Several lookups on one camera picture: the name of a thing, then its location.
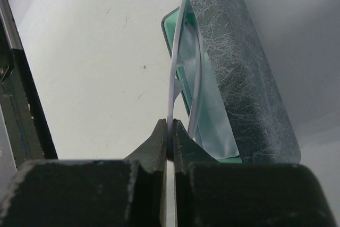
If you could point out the white frame sunglasses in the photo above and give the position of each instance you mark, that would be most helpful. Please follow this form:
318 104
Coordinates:
172 27

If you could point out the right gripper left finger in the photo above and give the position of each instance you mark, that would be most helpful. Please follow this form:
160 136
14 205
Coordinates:
147 184

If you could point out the grey glasses case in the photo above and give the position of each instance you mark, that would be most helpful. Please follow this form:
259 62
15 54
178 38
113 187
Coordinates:
262 130

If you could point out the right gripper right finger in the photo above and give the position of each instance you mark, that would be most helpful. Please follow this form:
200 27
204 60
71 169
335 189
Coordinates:
185 152

